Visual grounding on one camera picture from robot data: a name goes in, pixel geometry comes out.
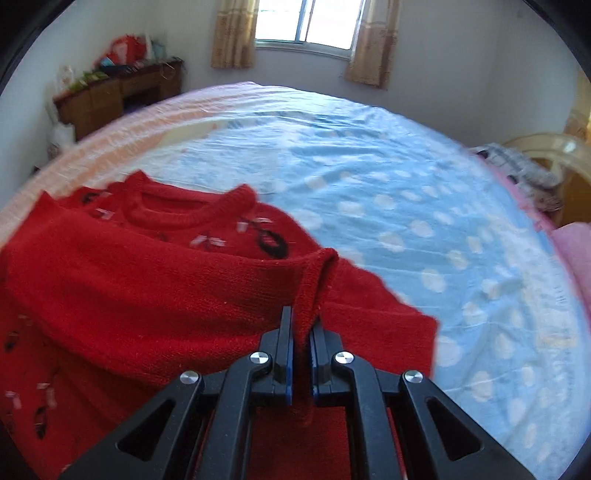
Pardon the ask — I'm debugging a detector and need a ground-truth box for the grey patterned cloth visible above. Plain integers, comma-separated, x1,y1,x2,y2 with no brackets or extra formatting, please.
471,143,565,213

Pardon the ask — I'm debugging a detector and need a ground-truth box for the wooden desk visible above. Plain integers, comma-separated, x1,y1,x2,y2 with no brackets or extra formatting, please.
52,58,184,141

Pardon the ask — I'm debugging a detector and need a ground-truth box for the red knitted sweater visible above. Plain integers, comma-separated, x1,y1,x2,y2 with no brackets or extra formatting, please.
0,170,439,480

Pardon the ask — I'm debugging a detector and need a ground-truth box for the blue dotted bed sheet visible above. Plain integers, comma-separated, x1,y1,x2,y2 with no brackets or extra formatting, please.
139,92,578,480
0,81,591,480

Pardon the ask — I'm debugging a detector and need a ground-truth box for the pink cloth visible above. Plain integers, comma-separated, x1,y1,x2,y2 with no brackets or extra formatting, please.
550,222,591,324

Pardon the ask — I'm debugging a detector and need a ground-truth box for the yellow plastic chair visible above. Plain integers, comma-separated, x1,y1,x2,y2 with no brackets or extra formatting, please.
501,133,591,185

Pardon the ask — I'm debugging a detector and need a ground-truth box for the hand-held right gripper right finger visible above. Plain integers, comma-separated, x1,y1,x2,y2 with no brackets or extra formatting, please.
308,325,538,480

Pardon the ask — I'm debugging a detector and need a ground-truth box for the beige curtain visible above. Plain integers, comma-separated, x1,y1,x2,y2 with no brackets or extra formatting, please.
211,0,260,71
344,0,402,90

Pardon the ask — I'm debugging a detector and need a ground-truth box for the window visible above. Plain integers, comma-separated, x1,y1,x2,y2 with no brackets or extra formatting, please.
255,0,366,51

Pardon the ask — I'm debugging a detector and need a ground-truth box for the red bag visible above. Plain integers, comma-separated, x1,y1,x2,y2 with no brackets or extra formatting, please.
107,35,149,66

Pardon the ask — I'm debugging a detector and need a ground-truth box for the white bag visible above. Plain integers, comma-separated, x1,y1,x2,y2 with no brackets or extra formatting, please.
48,121,76,160

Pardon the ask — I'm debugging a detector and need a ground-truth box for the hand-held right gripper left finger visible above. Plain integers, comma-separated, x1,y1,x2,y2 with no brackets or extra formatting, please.
59,305,295,480

